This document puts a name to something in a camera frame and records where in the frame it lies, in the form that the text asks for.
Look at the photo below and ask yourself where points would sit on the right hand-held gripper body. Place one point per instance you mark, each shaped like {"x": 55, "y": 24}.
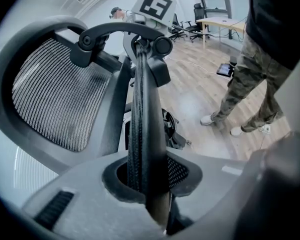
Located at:
{"x": 156, "y": 7}

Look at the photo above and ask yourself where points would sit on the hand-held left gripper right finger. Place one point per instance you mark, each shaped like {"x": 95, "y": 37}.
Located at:
{"x": 215, "y": 184}

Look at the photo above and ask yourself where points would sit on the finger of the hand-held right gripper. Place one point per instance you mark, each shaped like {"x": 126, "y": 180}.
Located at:
{"x": 127, "y": 44}

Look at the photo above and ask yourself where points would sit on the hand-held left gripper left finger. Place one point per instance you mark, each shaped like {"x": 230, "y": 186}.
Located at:
{"x": 95, "y": 201}

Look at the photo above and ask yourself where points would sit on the black mesh office chair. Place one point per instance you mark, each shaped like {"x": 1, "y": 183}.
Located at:
{"x": 52, "y": 84}

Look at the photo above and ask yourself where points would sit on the person's left white shoe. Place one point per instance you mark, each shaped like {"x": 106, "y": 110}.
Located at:
{"x": 237, "y": 131}

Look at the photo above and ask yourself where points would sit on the person's white shoe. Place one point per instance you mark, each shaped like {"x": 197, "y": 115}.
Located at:
{"x": 207, "y": 120}
{"x": 237, "y": 131}

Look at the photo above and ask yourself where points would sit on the light wooden table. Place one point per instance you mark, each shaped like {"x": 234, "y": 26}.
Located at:
{"x": 215, "y": 20}

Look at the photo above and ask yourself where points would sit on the person's right white shoe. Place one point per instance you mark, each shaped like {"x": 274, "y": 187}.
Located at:
{"x": 207, "y": 120}

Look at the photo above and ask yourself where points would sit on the black device with screen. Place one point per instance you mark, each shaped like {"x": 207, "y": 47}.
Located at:
{"x": 225, "y": 70}

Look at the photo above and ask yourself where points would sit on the person's camouflage trousers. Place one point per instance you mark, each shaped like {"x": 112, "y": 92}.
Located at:
{"x": 245, "y": 79}

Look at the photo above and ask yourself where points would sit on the person's black shirt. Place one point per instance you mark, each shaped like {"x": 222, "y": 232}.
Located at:
{"x": 272, "y": 21}

